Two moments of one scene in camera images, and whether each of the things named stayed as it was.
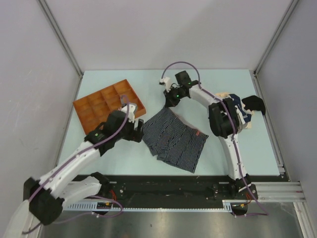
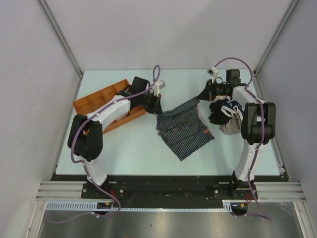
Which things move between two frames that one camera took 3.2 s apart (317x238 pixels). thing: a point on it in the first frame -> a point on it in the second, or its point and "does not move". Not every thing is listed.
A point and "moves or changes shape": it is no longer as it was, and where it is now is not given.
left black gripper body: (128, 133) -> (149, 101)
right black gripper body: (175, 94) -> (215, 89)
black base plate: (155, 189) does not move
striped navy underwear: (174, 140) moves or changes shape
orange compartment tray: (92, 109) does not move
